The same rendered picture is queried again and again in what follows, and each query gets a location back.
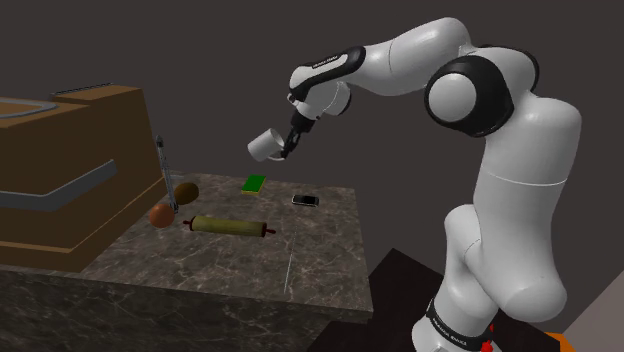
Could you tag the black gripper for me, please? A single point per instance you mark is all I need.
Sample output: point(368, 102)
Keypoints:
point(299, 123)

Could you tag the white mug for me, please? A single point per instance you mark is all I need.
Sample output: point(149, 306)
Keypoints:
point(263, 144)

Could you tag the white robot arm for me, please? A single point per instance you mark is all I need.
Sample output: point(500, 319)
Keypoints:
point(516, 195)

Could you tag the green and yellow sponge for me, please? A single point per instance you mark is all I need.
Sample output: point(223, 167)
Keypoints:
point(254, 184)

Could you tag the black phone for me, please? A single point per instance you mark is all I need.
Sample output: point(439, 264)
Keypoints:
point(305, 200)

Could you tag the brown kiwi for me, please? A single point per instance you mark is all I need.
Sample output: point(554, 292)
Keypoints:
point(186, 193)

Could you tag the grey slender kitchen tool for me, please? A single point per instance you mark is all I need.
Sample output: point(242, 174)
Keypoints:
point(166, 170)

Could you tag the orange-brown round fruit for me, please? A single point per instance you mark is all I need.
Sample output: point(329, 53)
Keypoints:
point(161, 216)

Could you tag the dark robot stand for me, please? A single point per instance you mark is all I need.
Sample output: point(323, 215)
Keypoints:
point(404, 297)

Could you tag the brown cabinet with sink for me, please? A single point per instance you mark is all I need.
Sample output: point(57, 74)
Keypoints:
point(73, 161)

